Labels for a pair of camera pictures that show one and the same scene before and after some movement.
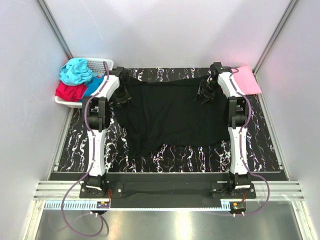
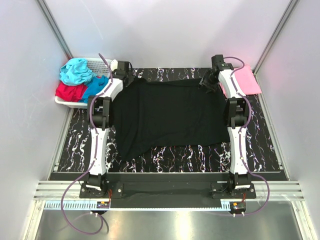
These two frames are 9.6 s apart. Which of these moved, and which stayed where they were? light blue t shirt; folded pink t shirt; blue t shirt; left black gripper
Moved: left black gripper
Stayed: folded pink t shirt; blue t shirt; light blue t shirt
